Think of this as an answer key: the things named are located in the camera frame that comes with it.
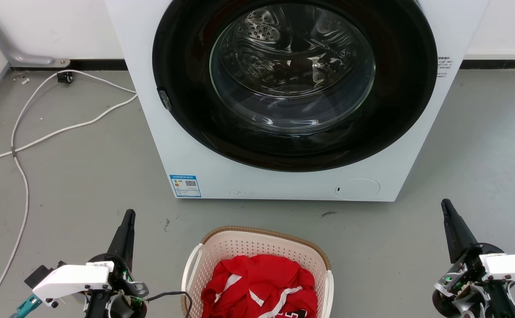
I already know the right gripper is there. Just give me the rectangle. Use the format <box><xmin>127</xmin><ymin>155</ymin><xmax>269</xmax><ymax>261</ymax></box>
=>
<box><xmin>431</xmin><ymin>199</ymin><xmax>515</xmax><ymax>318</ymax></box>

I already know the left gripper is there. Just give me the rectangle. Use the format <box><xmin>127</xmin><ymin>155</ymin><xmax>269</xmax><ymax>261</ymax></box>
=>
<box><xmin>84</xmin><ymin>209</ymin><xmax>150</xmax><ymax>318</ymax></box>

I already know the cream plastic laundry basket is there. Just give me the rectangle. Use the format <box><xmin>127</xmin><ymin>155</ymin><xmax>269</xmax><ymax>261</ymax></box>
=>
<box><xmin>181</xmin><ymin>226</ymin><xmax>334</xmax><ymax>318</ymax></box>

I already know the blue energy label sticker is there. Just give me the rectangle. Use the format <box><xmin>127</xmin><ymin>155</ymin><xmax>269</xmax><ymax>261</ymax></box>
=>
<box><xmin>169</xmin><ymin>174</ymin><xmax>202</xmax><ymax>198</ymax></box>

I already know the round white filter cover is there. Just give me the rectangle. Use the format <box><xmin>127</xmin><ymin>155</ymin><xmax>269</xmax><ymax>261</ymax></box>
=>
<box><xmin>335</xmin><ymin>178</ymin><xmax>381</xmax><ymax>200</ymax></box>

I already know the white front-load washing machine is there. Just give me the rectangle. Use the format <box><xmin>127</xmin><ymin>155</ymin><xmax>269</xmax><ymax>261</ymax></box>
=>
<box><xmin>104</xmin><ymin>0</ymin><xmax>491</xmax><ymax>202</ymax></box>

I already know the red and white garment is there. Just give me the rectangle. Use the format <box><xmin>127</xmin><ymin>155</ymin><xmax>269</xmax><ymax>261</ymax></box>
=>
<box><xmin>201</xmin><ymin>254</ymin><xmax>318</xmax><ymax>318</ymax></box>

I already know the black round washer door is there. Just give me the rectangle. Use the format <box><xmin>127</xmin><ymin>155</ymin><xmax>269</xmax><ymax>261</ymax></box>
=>
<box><xmin>152</xmin><ymin>0</ymin><xmax>438</xmax><ymax>172</ymax></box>

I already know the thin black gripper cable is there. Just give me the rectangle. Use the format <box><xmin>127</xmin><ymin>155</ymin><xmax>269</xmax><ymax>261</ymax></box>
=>
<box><xmin>144</xmin><ymin>291</ymin><xmax>194</xmax><ymax>318</ymax></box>

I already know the teal cable connector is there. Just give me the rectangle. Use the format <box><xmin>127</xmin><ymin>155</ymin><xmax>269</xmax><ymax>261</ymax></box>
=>
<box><xmin>9</xmin><ymin>294</ymin><xmax>44</xmax><ymax>318</ymax></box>

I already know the white power cable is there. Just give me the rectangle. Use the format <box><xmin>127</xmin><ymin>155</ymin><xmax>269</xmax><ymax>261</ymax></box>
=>
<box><xmin>0</xmin><ymin>93</ymin><xmax>139</xmax><ymax>175</ymax></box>
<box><xmin>0</xmin><ymin>69</ymin><xmax>137</xmax><ymax>318</ymax></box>

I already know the grey drain hose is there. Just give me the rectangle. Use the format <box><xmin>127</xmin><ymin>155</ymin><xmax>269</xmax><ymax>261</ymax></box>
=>
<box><xmin>0</xmin><ymin>0</ymin><xmax>71</xmax><ymax>68</ymax></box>

